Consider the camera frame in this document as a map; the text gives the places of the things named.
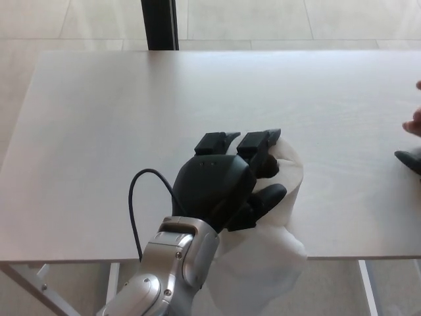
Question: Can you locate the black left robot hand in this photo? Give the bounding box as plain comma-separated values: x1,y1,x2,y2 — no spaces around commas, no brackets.
170,128,287,233

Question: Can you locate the person's bare hand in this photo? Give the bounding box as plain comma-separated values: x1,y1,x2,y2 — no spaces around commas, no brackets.
403,80,421,138

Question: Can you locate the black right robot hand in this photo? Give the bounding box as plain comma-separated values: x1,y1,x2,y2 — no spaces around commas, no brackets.
393,149,421,180

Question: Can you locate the white toilet paper roll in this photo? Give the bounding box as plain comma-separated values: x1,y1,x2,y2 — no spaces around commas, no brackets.
205,137,309,316

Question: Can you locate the white table leg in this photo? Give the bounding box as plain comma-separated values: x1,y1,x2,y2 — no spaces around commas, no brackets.
358,259,380,316
105,261,121,304

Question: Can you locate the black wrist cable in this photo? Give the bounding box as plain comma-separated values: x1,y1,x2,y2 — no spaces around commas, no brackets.
128,168,187,263

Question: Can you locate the black vertical post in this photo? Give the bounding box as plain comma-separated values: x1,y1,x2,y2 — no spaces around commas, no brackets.
140,0,180,51

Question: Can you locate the grey diagonal table frame leg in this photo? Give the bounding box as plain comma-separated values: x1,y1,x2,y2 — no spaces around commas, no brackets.
0,262,82,316

